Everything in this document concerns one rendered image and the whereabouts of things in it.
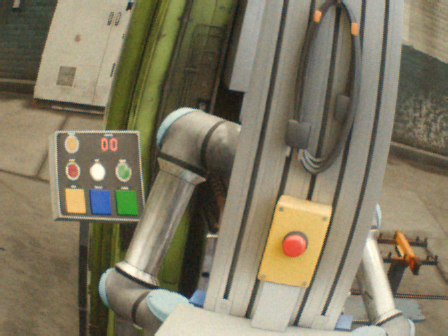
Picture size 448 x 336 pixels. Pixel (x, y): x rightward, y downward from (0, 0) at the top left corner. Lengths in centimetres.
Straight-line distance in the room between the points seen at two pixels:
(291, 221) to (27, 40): 764
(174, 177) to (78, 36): 618
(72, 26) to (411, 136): 429
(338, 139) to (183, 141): 67
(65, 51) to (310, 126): 683
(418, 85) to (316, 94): 787
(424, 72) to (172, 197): 742
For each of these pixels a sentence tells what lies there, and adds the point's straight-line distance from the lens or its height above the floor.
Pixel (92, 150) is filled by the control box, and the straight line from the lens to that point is 252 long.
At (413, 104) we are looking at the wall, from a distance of 912.
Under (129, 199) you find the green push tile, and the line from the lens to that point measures 254.
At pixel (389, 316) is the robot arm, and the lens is 189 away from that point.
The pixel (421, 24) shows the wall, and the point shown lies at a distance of 906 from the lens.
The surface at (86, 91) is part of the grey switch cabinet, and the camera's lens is 804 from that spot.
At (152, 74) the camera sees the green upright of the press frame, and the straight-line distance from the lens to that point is 274.
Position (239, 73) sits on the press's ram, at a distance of 262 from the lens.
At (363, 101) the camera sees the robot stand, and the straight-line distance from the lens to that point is 125.
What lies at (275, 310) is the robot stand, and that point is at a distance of 131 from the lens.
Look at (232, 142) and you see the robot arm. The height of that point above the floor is 140.
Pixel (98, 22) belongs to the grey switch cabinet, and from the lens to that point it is 793.
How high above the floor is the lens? 182
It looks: 15 degrees down
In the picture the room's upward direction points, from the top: 11 degrees clockwise
